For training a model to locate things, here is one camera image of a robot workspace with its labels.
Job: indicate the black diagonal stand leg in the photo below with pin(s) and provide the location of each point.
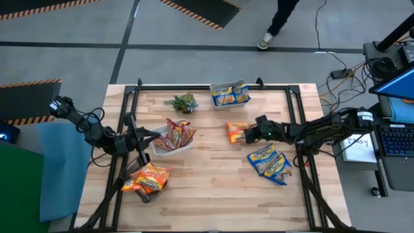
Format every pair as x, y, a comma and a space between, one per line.
377, 108

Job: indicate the blue Maruchan noodle packet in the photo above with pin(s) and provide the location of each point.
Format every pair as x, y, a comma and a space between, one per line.
260, 160
242, 93
223, 97
279, 168

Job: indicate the green floor mat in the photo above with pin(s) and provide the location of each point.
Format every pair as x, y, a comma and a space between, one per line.
19, 194

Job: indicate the black floor power adapter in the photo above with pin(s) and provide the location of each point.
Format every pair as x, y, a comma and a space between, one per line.
341, 73

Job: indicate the blue cloth sheet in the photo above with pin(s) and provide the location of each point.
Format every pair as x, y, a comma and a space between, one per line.
64, 178

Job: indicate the grey equipment box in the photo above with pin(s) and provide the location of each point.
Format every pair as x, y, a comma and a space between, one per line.
368, 53

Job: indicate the grey laptop base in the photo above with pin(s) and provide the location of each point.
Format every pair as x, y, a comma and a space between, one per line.
401, 174

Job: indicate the black power brick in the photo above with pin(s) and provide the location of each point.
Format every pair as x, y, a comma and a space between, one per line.
408, 53

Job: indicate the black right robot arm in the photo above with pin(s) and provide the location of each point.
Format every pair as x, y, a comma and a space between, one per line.
323, 129

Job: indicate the black hazard-striped floor mat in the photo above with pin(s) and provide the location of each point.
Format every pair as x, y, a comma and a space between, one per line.
26, 4
26, 97
207, 8

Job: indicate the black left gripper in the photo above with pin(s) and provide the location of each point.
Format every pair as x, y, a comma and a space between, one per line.
129, 142

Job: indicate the black caster wheel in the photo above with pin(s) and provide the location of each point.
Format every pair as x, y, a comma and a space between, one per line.
376, 191

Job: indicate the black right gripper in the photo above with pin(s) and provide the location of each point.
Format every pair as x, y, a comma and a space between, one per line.
271, 132

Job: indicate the person's shoe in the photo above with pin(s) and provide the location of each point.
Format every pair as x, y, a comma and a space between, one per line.
265, 41

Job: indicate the light blue cloth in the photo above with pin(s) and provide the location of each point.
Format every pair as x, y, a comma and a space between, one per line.
402, 111

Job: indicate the small green succulent plant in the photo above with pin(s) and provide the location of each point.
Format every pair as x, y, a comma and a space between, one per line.
184, 103

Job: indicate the black device with blue light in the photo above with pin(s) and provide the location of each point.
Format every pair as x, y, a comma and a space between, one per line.
8, 132

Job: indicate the computer monitor with blue screen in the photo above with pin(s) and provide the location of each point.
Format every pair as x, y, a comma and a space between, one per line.
398, 87

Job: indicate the black stand pole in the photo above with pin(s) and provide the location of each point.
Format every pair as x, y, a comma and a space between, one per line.
394, 32

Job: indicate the white plastic bin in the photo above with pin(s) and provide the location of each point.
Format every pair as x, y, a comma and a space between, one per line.
169, 152

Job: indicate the person's leg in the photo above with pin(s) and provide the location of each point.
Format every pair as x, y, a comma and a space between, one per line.
283, 16

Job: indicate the grey plastic bin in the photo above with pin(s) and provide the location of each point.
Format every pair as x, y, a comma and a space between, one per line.
223, 84

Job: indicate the white paper sheet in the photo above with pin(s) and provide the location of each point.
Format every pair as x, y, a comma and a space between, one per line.
359, 152

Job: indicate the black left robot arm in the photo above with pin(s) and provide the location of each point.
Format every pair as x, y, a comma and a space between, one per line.
97, 136

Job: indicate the backlit black keyboard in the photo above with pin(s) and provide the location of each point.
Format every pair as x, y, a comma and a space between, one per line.
398, 140

